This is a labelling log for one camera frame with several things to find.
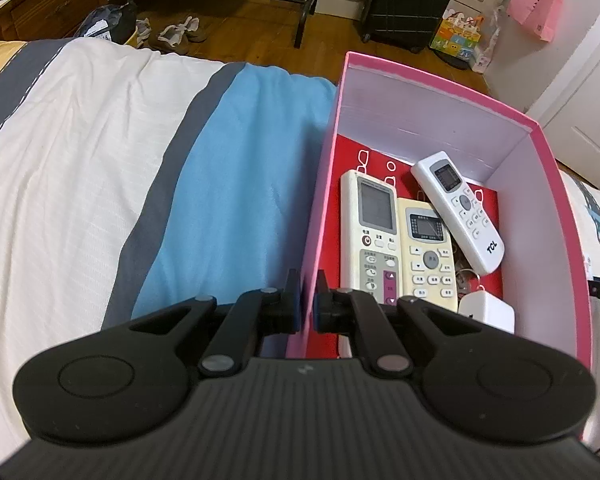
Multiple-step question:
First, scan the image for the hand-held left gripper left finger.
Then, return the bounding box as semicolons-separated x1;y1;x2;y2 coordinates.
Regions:
120;269;302;377

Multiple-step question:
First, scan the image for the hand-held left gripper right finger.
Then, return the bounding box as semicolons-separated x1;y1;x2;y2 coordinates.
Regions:
312;269;487;379

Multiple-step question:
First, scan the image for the large white remote control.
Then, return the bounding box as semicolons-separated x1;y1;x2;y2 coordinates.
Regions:
340;169;405;307

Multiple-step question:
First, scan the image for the cream remote control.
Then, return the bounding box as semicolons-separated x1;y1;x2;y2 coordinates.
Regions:
396;197;459;314

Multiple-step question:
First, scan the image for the white power adapter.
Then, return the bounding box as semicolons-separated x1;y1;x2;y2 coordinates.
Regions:
457;285;517;335

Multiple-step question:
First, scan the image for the metal key ring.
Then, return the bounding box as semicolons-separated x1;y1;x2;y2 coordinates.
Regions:
452;254;482;294

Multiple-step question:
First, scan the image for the slim white remote control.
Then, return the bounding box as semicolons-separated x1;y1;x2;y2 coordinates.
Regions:
410;151;506;276

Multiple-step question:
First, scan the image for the pink storage box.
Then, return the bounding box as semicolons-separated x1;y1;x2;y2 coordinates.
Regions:
284;51;594;453

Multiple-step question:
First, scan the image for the white door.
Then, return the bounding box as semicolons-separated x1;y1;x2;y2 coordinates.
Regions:
485;0;600;191

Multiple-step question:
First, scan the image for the striped bed sheet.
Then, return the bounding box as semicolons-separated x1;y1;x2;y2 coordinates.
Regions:
0;37;600;466

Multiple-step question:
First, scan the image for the clear plastic bag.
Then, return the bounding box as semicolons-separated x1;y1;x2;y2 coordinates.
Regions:
472;6;507;74

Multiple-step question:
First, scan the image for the pink paper bag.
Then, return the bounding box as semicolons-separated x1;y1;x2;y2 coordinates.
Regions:
507;0;565;44

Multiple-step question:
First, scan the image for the colourful printed box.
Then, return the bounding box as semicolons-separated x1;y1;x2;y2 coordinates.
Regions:
429;7;486;64

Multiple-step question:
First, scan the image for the pair of shoes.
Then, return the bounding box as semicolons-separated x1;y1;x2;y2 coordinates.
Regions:
157;15;209;54

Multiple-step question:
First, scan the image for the grey shoe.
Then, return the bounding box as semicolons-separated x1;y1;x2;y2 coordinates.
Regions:
129;18;154;49

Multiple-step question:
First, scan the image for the black suitcase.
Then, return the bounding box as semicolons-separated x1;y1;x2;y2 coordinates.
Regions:
359;0;462;55

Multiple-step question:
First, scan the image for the dark bag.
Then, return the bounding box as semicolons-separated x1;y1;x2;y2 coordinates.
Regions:
74;2;139;46

